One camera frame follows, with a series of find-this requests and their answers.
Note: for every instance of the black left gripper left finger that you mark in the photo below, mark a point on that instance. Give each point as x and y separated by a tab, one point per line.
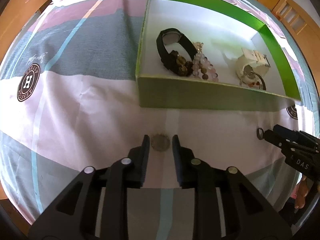
130	172

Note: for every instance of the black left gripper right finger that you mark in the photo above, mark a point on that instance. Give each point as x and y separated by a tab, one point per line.
191	172

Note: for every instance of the round silver coin pendant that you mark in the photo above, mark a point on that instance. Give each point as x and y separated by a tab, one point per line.
160	142

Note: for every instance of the white wristwatch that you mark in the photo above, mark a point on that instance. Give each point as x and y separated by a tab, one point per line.
251	67

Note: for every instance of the black wristwatch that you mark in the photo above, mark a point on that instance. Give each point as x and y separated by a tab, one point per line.
176	51

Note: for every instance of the person's hand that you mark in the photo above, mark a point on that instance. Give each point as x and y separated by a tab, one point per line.
301	193

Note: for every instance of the plaid bed quilt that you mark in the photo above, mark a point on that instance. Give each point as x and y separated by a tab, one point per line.
69	100

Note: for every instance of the green white cardboard box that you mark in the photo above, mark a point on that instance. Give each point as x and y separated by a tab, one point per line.
218	30

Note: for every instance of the wooden bed footboard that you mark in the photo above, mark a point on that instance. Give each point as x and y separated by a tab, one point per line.
301	26

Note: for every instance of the wooden bed headboard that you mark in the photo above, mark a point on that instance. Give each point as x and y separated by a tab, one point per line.
14	15

